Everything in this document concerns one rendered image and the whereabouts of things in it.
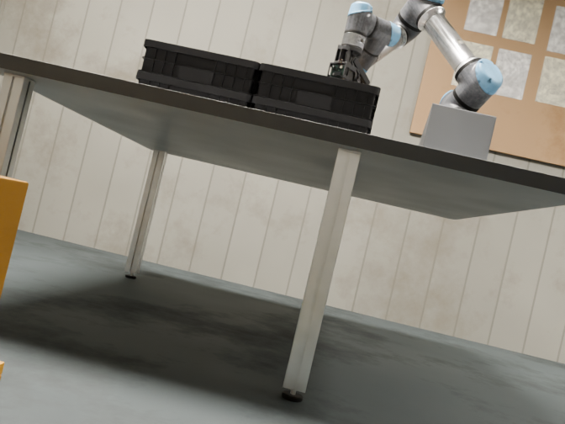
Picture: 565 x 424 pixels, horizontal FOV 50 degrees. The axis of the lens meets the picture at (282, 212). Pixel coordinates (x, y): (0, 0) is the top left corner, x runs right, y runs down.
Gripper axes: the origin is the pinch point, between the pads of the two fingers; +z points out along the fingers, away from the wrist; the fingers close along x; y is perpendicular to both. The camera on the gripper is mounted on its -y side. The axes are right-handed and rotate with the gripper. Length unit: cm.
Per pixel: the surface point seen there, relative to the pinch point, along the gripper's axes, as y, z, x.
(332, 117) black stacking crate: 8.7, 5.1, 4.4
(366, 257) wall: -173, 49, -97
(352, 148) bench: 35, 19, 36
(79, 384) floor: 83, 85, 17
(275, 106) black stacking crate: 20.1, 5.6, -10.5
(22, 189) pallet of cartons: 116, 46, 42
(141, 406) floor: 76, 85, 31
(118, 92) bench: 75, 19, -11
